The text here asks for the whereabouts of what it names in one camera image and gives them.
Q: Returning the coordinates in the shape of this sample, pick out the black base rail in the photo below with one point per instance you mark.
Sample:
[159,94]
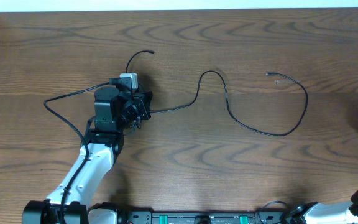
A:
[204,217]

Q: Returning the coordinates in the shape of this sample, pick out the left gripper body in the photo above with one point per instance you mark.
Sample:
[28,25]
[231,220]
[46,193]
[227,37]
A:
[142,102]

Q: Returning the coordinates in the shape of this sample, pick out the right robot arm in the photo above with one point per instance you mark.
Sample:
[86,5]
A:
[319,213]

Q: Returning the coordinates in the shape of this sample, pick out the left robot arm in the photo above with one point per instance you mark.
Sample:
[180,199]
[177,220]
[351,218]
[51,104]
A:
[116,109]

